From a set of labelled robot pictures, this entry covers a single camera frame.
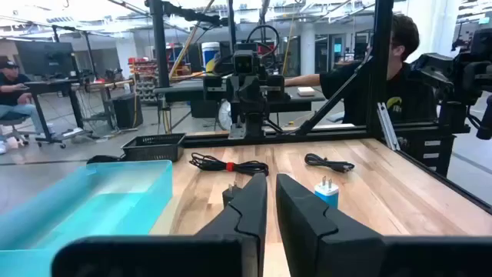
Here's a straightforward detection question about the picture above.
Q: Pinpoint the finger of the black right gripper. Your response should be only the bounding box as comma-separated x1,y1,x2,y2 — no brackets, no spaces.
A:
230,75,249,113
248,75,267,113

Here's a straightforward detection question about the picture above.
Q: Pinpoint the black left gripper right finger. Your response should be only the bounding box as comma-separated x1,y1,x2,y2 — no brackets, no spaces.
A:
275,172,492,277

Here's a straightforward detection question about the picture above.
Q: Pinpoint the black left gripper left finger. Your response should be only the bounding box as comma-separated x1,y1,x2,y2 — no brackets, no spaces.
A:
51,172,269,277

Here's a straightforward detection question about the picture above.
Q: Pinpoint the black wall charger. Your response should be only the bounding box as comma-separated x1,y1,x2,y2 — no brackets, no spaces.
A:
221,181,244,209

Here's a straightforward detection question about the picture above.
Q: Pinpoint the white and blue wall charger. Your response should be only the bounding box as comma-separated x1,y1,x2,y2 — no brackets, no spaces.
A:
314,175,341,210

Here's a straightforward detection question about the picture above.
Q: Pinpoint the black cable with red tie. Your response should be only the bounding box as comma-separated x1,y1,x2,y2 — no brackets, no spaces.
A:
188,152,270,177

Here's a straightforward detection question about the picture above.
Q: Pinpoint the short black cable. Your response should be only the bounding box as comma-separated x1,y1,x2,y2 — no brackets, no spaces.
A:
304,152,356,174

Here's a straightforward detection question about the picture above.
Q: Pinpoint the black floor bin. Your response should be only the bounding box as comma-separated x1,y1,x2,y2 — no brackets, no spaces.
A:
111,92,144,130

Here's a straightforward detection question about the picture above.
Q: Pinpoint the teal translucent plastic bin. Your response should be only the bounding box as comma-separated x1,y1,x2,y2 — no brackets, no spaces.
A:
0,159,174,277

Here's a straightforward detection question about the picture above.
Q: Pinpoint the white floor fan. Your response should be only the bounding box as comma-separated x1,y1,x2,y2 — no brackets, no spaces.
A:
217,98,234,132

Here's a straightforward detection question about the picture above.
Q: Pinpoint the black work table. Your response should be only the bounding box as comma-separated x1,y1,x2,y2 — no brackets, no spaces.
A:
153,78,327,115

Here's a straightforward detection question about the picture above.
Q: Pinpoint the blue and white canister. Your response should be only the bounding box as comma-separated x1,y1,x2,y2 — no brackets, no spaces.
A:
201,41,221,73

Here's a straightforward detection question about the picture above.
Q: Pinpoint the thin black pole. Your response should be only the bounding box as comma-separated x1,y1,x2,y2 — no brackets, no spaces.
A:
227,0,238,51

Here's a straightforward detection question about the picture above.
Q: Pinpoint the red parts shelf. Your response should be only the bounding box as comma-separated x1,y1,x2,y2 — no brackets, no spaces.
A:
128,57,159,103

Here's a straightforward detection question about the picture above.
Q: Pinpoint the black mesh plastic basket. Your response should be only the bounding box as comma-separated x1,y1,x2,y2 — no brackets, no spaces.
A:
121,132,187,162

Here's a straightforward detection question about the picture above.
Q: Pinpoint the wooden workbench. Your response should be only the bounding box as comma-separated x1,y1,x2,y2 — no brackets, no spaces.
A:
86,78,135,128

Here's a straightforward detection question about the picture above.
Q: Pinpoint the black rounded object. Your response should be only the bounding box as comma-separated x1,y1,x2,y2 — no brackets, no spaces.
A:
86,154,123,165

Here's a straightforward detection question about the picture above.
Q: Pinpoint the black drawer cabinet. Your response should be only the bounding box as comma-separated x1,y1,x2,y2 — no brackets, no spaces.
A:
395,132,457,178

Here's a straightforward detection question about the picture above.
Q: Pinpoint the person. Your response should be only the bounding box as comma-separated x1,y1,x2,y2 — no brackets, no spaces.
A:
0,59,55,155
284,13,439,126

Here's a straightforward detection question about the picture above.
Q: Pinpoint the black standing desk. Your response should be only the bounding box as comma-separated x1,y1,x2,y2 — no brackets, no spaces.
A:
23,78,93,149

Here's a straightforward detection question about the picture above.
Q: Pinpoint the black monitor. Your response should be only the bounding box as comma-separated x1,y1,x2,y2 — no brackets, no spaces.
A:
14,40,76,77

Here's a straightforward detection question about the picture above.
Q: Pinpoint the office chair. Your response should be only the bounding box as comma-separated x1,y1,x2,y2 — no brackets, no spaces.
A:
0,115,39,147

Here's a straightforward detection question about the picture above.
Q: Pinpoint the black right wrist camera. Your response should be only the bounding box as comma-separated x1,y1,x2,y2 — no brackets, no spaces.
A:
232,49,261,76

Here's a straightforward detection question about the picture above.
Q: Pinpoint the black frame post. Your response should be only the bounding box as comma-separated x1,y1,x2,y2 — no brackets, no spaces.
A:
367,0,395,130
148,0,171,88

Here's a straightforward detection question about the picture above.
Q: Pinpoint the black diagonal frame brace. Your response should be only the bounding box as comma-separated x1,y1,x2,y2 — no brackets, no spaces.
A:
295,53,372,135

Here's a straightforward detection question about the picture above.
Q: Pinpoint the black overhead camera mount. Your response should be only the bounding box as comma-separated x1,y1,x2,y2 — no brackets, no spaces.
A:
145,0,230,28

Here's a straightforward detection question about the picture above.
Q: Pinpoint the black frame base rail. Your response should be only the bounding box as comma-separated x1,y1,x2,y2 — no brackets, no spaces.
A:
180,122,472,149

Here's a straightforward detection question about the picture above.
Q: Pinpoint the aluminium bracket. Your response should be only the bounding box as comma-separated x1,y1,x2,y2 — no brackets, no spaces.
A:
376,102,401,152

